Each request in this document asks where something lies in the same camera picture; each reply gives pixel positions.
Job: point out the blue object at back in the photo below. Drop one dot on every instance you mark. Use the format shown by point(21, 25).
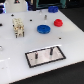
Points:
point(52, 9)

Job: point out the red gear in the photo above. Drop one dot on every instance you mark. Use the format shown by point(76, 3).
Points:
point(58, 22)

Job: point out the right metal peg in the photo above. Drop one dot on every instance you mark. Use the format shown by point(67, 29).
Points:
point(51, 51)

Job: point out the black-framed peg base plate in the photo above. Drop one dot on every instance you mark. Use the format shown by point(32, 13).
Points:
point(44, 57)

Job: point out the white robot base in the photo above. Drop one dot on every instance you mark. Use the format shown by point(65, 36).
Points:
point(15, 6)

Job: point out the blue gear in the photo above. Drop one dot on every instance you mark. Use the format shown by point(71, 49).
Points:
point(43, 29)

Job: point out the beige connector block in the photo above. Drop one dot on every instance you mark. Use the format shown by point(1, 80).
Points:
point(18, 27)

